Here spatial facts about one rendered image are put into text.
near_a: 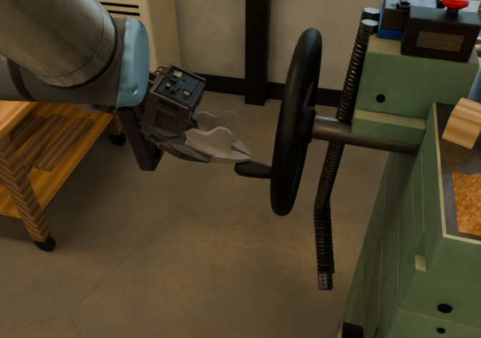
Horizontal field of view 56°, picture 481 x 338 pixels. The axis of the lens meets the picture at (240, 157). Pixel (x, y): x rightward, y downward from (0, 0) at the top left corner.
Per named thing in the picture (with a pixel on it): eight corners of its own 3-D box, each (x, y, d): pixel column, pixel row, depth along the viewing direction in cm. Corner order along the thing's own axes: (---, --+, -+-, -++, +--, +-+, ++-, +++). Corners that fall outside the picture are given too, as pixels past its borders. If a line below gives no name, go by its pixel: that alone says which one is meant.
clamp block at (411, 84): (362, 59, 73) (373, 6, 67) (449, 71, 70) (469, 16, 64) (354, 111, 62) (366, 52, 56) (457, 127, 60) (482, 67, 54)
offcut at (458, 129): (480, 132, 54) (492, 107, 51) (471, 150, 52) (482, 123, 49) (452, 122, 56) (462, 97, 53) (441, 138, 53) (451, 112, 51)
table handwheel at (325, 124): (292, 134, 91) (305, -7, 71) (394, 152, 87) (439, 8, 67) (258, 250, 70) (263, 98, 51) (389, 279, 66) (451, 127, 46)
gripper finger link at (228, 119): (262, 134, 59) (198, 105, 59) (247, 163, 63) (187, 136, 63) (268, 121, 61) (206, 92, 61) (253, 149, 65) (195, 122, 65)
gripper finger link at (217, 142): (257, 150, 57) (190, 119, 56) (241, 178, 61) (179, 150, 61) (262, 134, 59) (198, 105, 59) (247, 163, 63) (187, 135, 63)
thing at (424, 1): (379, 10, 66) (388, -29, 62) (459, 18, 64) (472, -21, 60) (375, 52, 57) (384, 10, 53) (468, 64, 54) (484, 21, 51)
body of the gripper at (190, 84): (192, 113, 55) (101, 71, 54) (176, 158, 61) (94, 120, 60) (211, 80, 60) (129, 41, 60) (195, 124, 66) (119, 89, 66)
